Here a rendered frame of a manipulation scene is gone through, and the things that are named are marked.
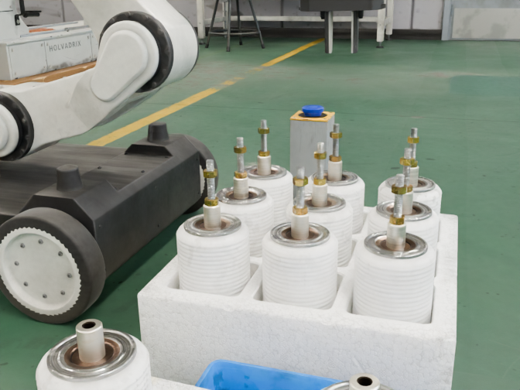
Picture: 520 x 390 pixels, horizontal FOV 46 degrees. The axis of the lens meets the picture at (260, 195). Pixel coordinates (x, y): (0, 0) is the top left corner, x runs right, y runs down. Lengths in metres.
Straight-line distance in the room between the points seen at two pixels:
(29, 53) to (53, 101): 2.22
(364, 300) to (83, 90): 0.67
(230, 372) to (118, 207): 0.46
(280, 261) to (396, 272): 0.14
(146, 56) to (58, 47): 2.61
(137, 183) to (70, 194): 0.16
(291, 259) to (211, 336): 0.14
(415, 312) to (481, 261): 0.60
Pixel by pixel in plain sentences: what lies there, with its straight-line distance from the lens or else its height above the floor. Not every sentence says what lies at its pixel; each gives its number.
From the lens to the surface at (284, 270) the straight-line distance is 0.75.
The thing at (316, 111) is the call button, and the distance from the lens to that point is 1.13.
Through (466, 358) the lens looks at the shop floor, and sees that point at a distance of 1.03.
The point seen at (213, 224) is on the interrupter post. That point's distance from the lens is 0.80.
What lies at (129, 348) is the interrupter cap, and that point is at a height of 0.25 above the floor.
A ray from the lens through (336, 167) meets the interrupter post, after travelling 0.97.
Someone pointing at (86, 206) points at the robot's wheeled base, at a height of 0.19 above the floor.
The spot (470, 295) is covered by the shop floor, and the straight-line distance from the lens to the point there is 1.21.
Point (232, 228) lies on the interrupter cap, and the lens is 0.79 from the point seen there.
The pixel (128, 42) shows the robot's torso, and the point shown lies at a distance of 1.10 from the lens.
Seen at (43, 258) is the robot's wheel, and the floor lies 0.12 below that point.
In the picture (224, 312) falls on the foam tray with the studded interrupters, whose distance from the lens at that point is 0.77.
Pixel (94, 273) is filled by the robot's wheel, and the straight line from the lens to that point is 1.05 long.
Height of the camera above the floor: 0.56
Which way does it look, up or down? 20 degrees down
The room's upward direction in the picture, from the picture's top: 1 degrees counter-clockwise
